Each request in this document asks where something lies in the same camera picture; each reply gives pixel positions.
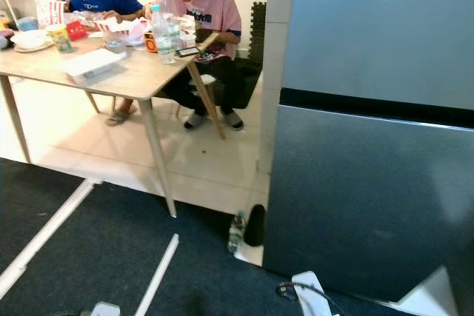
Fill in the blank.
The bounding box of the light blue cup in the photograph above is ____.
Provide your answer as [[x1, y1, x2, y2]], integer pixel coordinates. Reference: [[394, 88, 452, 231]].
[[16, 17, 39, 32]]

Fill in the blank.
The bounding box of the black rounded object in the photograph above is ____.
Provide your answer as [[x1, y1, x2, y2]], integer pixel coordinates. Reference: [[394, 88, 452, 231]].
[[244, 204, 266, 247]]

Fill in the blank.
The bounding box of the short white floor strip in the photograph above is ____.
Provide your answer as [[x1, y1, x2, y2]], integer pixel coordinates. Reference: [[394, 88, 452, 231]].
[[135, 233, 181, 316]]

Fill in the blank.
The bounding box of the white empty bowl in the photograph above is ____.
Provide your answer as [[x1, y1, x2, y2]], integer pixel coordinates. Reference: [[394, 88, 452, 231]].
[[11, 30, 54, 53]]

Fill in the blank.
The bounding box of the yellow paper cup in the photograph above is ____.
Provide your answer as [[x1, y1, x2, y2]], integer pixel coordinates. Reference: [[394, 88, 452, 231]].
[[44, 24, 73, 54]]

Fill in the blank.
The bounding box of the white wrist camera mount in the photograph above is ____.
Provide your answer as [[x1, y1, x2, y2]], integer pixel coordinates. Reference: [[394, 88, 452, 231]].
[[90, 301, 121, 316], [291, 271, 332, 316]]

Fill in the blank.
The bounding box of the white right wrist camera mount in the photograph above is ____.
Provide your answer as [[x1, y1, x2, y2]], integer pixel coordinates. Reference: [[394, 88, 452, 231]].
[[291, 271, 332, 316]]

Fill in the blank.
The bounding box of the red white food tray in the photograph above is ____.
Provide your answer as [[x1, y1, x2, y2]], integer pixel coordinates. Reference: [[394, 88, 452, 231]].
[[93, 16, 141, 36]]

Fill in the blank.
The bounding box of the red carton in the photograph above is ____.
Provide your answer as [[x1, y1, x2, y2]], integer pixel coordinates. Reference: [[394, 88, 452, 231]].
[[65, 20, 87, 41]]

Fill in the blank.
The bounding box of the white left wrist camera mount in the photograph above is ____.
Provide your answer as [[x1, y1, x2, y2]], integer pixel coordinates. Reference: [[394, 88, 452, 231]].
[[90, 301, 121, 316]]

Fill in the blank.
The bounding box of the white shelf rack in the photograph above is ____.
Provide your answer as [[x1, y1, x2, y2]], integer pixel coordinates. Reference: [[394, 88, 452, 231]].
[[0, 0, 19, 28]]

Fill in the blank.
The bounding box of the white flat box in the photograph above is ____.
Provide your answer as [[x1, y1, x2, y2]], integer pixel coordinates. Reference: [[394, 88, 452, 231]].
[[61, 48, 127, 84]]

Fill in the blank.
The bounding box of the long white floor strip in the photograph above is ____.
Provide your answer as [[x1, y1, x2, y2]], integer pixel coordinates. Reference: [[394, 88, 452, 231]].
[[0, 178, 103, 298]]

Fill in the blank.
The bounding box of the grey blue fridge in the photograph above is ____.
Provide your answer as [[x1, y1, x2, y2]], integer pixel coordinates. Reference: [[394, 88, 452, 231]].
[[263, 0, 474, 303]]

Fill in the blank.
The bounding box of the clear labelled water bottle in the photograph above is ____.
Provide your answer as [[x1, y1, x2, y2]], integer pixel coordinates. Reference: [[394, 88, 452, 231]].
[[150, 4, 177, 65]]

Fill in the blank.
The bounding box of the black foam mat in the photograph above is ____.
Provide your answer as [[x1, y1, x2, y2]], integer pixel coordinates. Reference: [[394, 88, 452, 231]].
[[248, 1, 267, 65]]

